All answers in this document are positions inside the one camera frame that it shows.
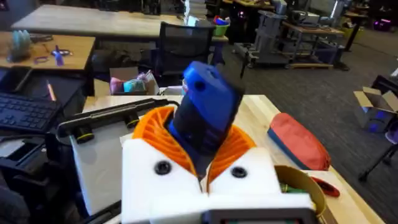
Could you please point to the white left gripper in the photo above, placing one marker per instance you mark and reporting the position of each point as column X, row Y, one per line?
column 96, row 168

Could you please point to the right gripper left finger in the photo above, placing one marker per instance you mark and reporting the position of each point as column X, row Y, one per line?
column 140, row 174

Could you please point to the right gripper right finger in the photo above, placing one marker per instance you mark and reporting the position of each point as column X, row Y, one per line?
column 248, row 183

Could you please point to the blue electric screwdriver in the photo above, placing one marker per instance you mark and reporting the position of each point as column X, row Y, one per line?
column 206, row 105

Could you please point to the red toy vegetable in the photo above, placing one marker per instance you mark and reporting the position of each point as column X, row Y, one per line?
column 328, row 187

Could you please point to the tan tub with toys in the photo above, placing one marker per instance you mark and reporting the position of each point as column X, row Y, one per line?
column 306, row 186

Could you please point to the red and blue zip bag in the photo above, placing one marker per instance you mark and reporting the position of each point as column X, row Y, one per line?
column 298, row 143

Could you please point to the black keyboard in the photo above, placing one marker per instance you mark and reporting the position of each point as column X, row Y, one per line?
column 25, row 112

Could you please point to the cardboard box with soft bags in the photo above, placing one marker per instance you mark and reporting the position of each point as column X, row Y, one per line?
column 133, row 82

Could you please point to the wooden side desk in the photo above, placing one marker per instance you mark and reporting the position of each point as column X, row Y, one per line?
column 40, row 53

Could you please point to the black mesh office chair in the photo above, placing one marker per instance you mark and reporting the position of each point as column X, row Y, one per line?
column 183, row 46

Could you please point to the grey equipment cart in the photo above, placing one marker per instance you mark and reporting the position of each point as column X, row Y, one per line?
column 264, row 40

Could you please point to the long wooden table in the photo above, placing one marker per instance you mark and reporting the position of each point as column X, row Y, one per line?
column 99, row 23

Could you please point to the teal peg rack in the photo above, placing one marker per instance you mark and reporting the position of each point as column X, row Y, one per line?
column 19, row 45

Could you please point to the open cardboard box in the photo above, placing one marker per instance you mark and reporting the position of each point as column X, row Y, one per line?
column 374, row 109

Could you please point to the green bin with toys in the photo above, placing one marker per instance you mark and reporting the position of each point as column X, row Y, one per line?
column 220, row 26

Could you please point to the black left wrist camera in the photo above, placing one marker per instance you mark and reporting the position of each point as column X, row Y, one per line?
column 105, row 116

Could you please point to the wooden workbench with metal frame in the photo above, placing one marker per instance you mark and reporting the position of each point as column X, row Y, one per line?
column 311, row 40

